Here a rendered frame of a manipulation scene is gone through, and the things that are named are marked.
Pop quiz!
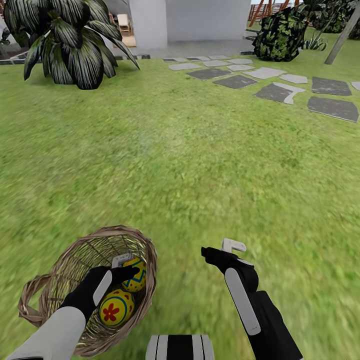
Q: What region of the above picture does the easter egg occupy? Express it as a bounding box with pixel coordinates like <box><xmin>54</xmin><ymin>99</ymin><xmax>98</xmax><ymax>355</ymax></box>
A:
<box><xmin>122</xmin><ymin>257</ymin><xmax>147</xmax><ymax>292</ymax></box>
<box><xmin>99</xmin><ymin>288</ymin><xmax>135</xmax><ymax>327</ymax></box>

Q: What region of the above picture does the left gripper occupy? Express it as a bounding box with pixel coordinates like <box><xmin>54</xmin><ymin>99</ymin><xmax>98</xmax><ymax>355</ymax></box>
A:
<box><xmin>114</xmin><ymin>265</ymin><xmax>140</xmax><ymax>286</ymax></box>

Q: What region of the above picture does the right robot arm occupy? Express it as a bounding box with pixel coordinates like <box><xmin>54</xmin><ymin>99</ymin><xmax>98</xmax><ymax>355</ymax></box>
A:
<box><xmin>201</xmin><ymin>238</ymin><xmax>303</xmax><ymax>360</ymax></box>

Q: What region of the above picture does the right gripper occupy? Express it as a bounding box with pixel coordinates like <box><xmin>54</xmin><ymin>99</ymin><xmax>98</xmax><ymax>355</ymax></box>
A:
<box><xmin>201</xmin><ymin>247</ymin><xmax>238</xmax><ymax>271</ymax></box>

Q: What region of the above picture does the robot trunk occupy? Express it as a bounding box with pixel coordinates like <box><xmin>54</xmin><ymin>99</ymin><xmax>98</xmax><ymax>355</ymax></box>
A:
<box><xmin>145</xmin><ymin>334</ymin><xmax>215</xmax><ymax>360</ymax></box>

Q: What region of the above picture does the wicker basket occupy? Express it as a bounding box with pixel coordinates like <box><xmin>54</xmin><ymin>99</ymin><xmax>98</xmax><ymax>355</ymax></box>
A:
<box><xmin>18</xmin><ymin>225</ymin><xmax>159</xmax><ymax>359</ymax></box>

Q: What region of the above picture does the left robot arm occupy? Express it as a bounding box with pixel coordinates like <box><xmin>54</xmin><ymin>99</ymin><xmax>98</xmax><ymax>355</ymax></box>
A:
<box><xmin>6</xmin><ymin>253</ymin><xmax>140</xmax><ymax>360</ymax></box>

